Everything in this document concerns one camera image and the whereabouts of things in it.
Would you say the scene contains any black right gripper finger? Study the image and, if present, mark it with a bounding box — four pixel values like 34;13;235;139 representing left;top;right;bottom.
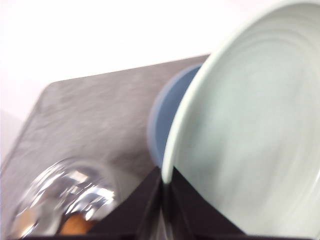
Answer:
165;166;279;240

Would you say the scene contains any green plate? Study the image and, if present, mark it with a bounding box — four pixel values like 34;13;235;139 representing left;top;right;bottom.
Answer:
162;0;320;236

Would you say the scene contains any brown potato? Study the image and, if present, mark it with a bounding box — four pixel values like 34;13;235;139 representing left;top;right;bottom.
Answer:
60;214;93;235

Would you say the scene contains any blue plate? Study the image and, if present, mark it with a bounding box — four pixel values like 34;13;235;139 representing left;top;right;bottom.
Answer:
147;63;203;167

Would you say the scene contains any green electric steamer pot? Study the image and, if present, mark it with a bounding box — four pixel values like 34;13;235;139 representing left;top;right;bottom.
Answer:
9;158;122;237

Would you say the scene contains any grey table mat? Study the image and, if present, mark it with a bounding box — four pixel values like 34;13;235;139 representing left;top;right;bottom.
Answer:
0;54;209;225

